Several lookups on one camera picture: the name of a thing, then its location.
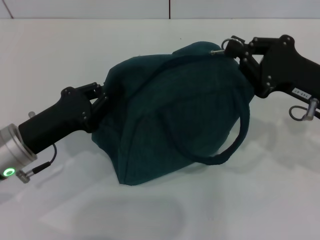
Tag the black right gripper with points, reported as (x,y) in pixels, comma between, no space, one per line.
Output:
(290,70)

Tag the dark blue fabric bag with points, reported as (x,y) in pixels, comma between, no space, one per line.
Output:
(175,112)

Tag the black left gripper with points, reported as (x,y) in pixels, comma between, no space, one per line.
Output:
(57,120)

